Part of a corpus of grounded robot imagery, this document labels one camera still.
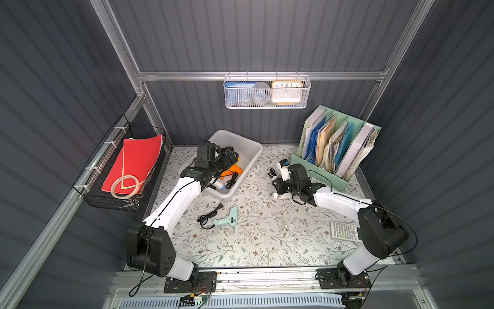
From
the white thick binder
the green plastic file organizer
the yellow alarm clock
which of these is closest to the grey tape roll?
the yellow alarm clock

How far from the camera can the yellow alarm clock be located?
896 millimetres

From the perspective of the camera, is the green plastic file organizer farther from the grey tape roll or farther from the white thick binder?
the grey tape roll

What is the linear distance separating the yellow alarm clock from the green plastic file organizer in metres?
0.14

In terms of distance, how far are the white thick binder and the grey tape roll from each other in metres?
0.46

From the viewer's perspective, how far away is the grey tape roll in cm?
87

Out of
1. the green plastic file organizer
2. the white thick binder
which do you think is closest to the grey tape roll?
the green plastic file organizer

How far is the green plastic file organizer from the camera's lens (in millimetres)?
909
